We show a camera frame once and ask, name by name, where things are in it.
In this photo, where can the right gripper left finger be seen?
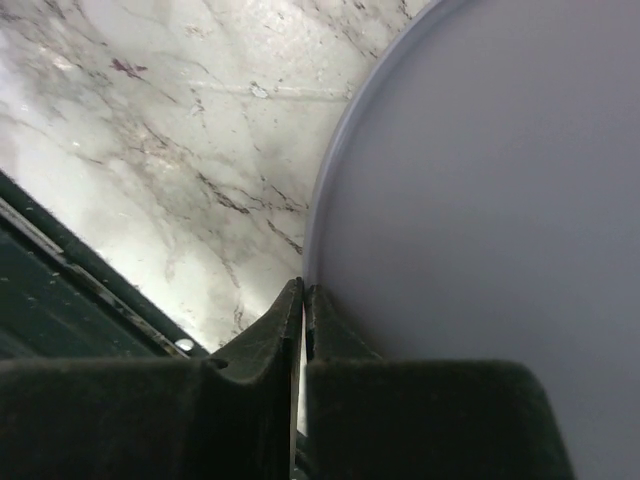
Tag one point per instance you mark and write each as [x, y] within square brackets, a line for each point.
[230, 415]

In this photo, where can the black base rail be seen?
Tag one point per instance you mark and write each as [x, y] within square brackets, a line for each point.
[59, 299]

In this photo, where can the grey-blue plastic bucket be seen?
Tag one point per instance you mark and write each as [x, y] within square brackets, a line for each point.
[480, 200]

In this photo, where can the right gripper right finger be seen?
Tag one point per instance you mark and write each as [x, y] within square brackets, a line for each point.
[373, 418]

